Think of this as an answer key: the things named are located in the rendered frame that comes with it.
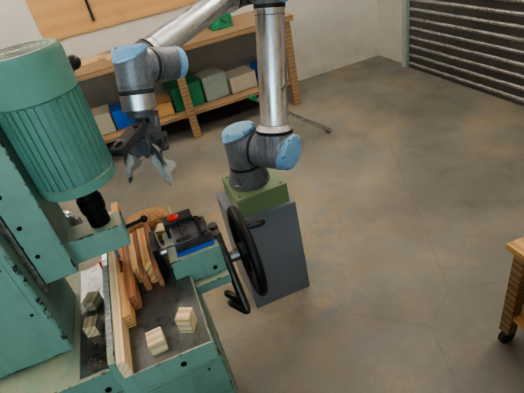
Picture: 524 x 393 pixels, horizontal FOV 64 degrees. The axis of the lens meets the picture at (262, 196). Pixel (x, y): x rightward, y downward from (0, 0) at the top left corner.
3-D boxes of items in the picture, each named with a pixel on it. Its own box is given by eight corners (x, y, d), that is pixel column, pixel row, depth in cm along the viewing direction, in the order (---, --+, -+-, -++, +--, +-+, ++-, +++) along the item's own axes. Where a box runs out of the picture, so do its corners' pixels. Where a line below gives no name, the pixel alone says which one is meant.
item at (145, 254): (159, 281, 110) (150, 261, 106) (152, 284, 109) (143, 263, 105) (151, 245, 123) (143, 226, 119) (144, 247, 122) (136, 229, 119)
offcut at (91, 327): (100, 334, 111) (94, 325, 109) (88, 338, 111) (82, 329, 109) (103, 323, 115) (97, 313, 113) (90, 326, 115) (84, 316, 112)
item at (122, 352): (133, 374, 87) (125, 360, 85) (124, 378, 87) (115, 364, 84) (116, 223, 136) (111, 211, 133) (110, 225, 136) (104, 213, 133)
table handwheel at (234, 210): (242, 238, 147) (275, 308, 130) (188, 259, 144) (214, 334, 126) (231, 184, 125) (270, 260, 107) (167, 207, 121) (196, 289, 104)
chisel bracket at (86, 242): (133, 249, 109) (122, 223, 104) (79, 268, 106) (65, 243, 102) (131, 233, 115) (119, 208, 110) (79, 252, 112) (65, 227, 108)
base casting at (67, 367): (219, 351, 111) (210, 329, 106) (-7, 449, 100) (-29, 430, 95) (186, 253, 147) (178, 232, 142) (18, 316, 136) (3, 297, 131)
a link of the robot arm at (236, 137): (241, 150, 196) (233, 116, 186) (271, 156, 186) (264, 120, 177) (221, 168, 186) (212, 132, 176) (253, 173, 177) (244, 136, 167)
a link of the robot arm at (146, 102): (138, 94, 104) (109, 97, 108) (142, 115, 106) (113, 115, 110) (161, 90, 112) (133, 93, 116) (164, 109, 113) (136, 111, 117)
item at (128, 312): (136, 325, 98) (130, 314, 96) (128, 328, 98) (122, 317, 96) (121, 210, 142) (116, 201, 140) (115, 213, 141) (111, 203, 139)
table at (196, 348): (258, 341, 96) (253, 324, 92) (127, 398, 90) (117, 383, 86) (200, 209, 145) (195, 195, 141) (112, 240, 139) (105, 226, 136)
